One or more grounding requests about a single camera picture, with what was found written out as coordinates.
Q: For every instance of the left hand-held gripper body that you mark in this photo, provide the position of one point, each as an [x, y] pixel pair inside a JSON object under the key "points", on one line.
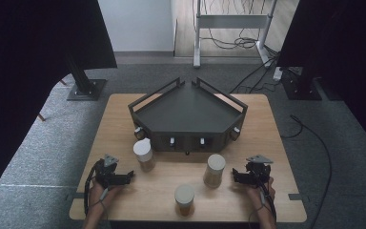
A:
{"points": [[106, 175]]}

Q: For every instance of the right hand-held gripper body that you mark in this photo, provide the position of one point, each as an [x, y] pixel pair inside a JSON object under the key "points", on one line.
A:
{"points": [[259, 173]]}

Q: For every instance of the pale spice jar white lid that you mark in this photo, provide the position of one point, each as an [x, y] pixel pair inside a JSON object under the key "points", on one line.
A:
{"points": [[214, 171]]}

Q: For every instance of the brown spice jar flip lid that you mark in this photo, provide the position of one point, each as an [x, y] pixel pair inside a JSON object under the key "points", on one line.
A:
{"points": [[144, 152]]}

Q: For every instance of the orange spice jar white lid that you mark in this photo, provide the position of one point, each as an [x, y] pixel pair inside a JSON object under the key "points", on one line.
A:
{"points": [[184, 198]]}

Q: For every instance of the black corner shelf rack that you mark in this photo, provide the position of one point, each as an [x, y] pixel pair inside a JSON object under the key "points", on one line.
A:
{"points": [[187, 111]]}

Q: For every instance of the person's right hand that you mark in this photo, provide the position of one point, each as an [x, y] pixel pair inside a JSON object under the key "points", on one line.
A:
{"points": [[254, 195]]}

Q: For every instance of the person's left hand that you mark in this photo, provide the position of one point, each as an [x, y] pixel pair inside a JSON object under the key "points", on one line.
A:
{"points": [[97, 194]]}

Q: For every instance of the brown wooden leg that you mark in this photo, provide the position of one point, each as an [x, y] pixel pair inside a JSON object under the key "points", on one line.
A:
{"points": [[41, 117], [63, 82]]}

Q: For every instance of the black stand base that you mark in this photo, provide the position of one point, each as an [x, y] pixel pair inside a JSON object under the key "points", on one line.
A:
{"points": [[301, 89]]}

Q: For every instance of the white power strip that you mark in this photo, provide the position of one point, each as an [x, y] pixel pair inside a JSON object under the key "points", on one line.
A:
{"points": [[277, 74]]}

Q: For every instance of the large black curtain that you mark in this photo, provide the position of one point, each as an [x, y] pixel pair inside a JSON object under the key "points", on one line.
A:
{"points": [[28, 63]]}

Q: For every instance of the black stand with base plate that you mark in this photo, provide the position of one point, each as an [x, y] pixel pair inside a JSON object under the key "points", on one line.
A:
{"points": [[85, 89]]}

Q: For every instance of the white metal desk frame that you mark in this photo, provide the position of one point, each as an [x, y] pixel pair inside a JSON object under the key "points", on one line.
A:
{"points": [[232, 21]]}

